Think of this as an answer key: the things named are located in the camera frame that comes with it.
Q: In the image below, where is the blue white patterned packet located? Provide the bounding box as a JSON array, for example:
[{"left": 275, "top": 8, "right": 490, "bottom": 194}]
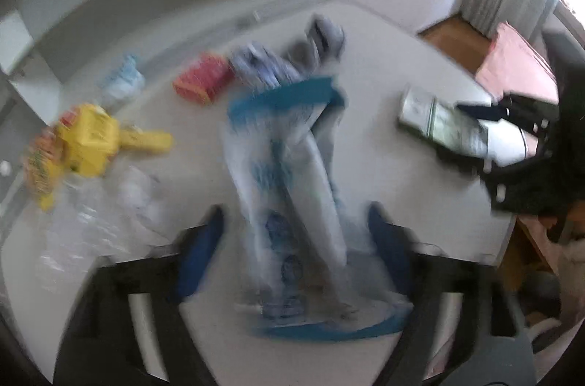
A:
[{"left": 229, "top": 43, "right": 298, "bottom": 90}]

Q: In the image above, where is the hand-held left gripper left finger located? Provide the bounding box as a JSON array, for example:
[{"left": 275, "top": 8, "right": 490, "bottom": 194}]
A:
[{"left": 52, "top": 205, "right": 227, "bottom": 386}]

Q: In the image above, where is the crumpled blue white wrapper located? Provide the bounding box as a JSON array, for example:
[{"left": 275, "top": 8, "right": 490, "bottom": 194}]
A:
[{"left": 98, "top": 54, "right": 146, "bottom": 106}]

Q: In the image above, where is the green white carton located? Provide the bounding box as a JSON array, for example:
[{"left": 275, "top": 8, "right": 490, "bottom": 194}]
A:
[{"left": 397, "top": 87, "right": 531, "bottom": 167}]

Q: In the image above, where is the colourful snack packet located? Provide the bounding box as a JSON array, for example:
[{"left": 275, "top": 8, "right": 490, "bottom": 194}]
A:
[{"left": 25, "top": 112, "right": 69, "bottom": 211}]

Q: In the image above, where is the yellow cardboard box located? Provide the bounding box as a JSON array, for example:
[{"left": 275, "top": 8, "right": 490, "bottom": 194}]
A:
[{"left": 57, "top": 105, "right": 120, "bottom": 177}]

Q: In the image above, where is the grey blue crumpled wrapper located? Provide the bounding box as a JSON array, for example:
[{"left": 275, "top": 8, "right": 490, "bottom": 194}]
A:
[{"left": 281, "top": 16, "right": 346, "bottom": 71}]

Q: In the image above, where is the pink blanket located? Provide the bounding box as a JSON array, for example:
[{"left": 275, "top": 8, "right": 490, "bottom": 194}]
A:
[{"left": 475, "top": 23, "right": 561, "bottom": 103}]

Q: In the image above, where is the pink snack box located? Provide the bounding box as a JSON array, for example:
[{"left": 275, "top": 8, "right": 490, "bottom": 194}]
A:
[{"left": 173, "top": 52, "right": 234, "bottom": 104}]

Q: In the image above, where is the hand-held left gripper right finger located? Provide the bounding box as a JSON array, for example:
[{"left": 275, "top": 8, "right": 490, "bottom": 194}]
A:
[{"left": 366, "top": 203, "right": 537, "bottom": 386}]

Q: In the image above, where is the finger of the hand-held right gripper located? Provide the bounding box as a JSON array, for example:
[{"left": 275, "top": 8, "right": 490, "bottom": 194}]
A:
[
  {"left": 457, "top": 92, "right": 559, "bottom": 135},
  {"left": 434, "top": 148, "right": 551, "bottom": 213}
]

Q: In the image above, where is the white blue-trimmed plastic bag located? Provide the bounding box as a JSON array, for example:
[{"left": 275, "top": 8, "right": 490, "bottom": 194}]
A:
[{"left": 219, "top": 75, "right": 414, "bottom": 343}]

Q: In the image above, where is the clear plastic wrapper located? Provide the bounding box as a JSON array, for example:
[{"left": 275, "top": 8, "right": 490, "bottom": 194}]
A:
[{"left": 39, "top": 167, "right": 170, "bottom": 291}]

